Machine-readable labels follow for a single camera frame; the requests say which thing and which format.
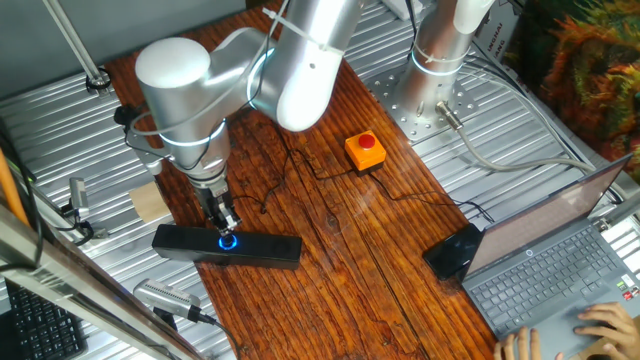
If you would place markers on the black keyboard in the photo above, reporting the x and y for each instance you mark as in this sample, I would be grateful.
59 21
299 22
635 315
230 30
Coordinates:
45 330

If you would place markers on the grey laptop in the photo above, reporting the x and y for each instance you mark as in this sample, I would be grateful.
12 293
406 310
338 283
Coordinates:
540 280

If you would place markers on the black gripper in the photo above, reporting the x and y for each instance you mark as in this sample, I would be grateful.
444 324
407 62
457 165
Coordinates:
212 202

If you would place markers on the person's right hand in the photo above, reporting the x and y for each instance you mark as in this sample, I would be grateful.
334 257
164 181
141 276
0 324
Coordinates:
622 330

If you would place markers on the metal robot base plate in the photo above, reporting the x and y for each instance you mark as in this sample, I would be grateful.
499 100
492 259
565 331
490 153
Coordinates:
385 95

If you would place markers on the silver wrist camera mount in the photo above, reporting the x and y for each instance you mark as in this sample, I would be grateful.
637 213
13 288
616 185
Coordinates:
147 160

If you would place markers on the silver finned camera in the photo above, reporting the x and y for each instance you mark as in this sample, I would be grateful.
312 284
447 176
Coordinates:
165 297

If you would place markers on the brown wooden board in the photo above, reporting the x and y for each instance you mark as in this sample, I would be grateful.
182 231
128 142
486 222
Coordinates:
325 280

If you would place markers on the person's left hand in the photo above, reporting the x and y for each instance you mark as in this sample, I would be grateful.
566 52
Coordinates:
522 350

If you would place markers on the black smartphone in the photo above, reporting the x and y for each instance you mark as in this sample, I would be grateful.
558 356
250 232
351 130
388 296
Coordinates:
452 252

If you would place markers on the metal tripod pole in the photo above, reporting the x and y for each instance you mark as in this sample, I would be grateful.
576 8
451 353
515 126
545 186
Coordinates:
77 45

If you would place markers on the metal frame beam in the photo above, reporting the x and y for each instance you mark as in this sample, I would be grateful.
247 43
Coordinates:
75 285

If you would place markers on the black speaker bar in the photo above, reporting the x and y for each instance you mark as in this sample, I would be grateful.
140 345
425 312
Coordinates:
190 245

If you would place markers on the orange emergency stop button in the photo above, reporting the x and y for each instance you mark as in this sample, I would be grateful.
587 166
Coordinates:
365 155

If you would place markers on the orange green fuzzy cloth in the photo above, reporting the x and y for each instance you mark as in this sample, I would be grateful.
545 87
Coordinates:
590 75

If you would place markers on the blue-lit speaker knob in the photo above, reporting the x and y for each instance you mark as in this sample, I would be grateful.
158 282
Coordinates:
228 246

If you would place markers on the orange stick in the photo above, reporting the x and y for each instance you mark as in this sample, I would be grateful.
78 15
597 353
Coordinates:
11 192

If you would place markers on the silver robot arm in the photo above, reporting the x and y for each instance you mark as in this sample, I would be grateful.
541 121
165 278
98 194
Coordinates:
300 65

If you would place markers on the small wooden block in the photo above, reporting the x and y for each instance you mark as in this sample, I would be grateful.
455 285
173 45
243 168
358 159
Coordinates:
149 202

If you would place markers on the white printed box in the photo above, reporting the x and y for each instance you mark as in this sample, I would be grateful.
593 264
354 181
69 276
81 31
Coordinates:
497 40

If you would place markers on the black clamp tool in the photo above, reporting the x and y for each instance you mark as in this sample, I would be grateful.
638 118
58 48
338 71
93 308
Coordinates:
78 195

